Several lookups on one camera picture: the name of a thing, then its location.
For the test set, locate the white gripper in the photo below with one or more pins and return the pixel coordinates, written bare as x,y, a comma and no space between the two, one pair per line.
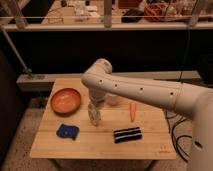
94,112

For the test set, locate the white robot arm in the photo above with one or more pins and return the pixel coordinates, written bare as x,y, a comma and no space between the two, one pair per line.
195,102

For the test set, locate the orange wooden bowl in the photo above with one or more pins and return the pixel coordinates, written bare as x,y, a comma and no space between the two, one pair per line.
65,101

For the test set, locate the blue cloth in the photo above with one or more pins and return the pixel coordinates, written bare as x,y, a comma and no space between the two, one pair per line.
67,131

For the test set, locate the wooden table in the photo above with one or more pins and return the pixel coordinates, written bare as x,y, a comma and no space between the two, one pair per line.
98,142

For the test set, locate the orange carrot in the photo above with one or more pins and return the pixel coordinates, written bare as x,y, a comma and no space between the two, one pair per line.
132,111

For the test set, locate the black white striped cloth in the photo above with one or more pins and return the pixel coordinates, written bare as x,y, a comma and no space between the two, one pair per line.
128,134

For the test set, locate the grey metal beam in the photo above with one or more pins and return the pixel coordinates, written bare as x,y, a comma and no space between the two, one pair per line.
44,82

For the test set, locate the diagonal metal pole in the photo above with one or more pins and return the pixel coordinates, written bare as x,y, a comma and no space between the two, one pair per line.
26,69

